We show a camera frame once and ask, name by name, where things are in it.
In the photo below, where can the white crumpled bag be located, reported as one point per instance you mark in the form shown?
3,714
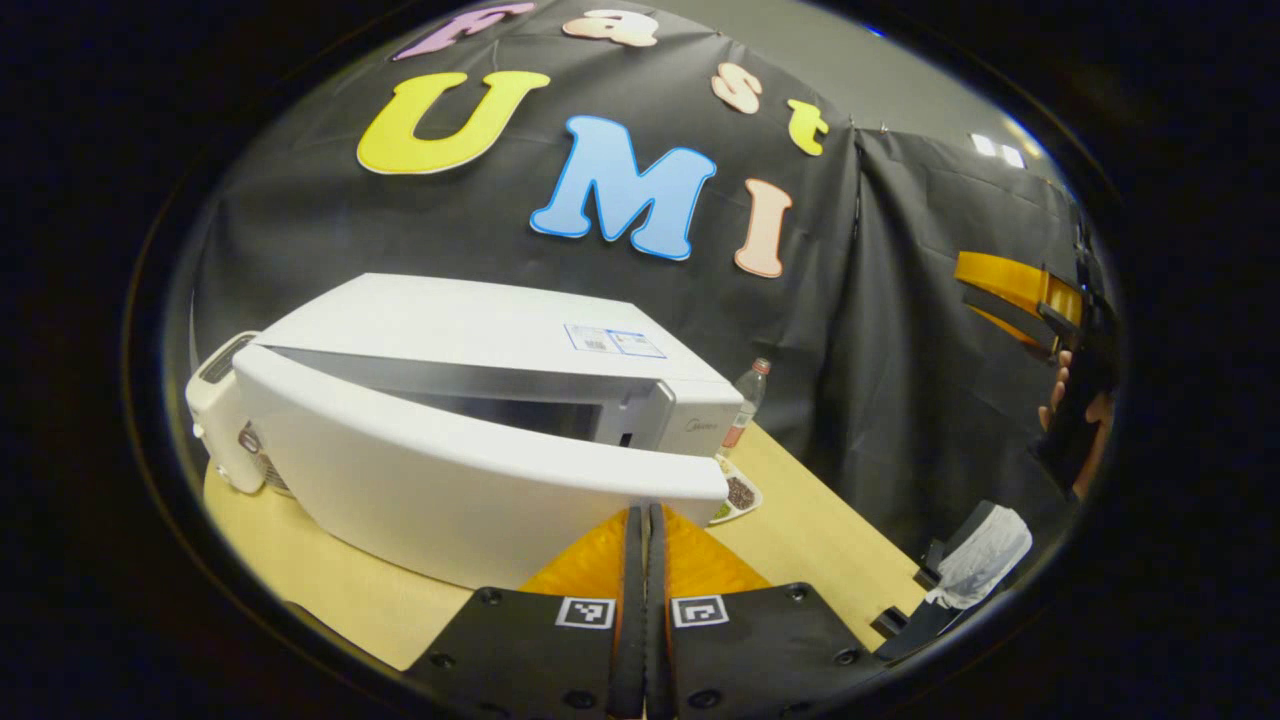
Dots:
985,555

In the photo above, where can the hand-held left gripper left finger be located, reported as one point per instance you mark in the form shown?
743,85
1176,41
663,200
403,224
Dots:
630,640

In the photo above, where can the white toaster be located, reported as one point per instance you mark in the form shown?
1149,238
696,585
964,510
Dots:
215,410

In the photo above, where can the black chair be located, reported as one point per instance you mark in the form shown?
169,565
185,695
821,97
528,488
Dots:
915,625

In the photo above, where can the black backdrop cloth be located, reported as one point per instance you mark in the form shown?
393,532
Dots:
880,350

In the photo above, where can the white microwave oven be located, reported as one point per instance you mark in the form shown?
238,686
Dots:
450,480

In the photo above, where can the clear bottle with red label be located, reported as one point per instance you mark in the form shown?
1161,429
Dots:
745,405

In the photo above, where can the small dish of snacks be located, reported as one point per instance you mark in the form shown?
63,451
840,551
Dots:
738,492

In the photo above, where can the small ceiling light panel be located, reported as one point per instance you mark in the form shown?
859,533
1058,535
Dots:
998,150

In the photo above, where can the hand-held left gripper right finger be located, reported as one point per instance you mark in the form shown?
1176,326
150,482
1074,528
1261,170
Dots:
658,640

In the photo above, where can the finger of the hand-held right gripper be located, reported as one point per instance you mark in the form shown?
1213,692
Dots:
1010,280

